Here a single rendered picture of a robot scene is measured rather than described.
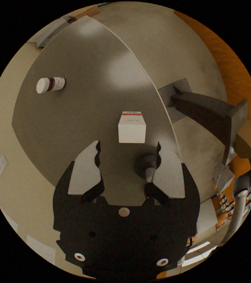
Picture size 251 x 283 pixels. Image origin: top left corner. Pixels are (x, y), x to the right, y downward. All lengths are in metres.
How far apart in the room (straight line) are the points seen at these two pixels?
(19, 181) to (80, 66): 0.64
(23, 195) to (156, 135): 0.72
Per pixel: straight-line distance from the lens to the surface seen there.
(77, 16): 1.96
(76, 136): 0.28
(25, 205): 0.68
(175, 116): 1.30
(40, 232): 0.73
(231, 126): 0.47
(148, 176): 0.24
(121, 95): 0.22
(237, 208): 0.58
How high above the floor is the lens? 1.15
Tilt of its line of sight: 59 degrees down
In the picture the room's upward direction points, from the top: 174 degrees counter-clockwise
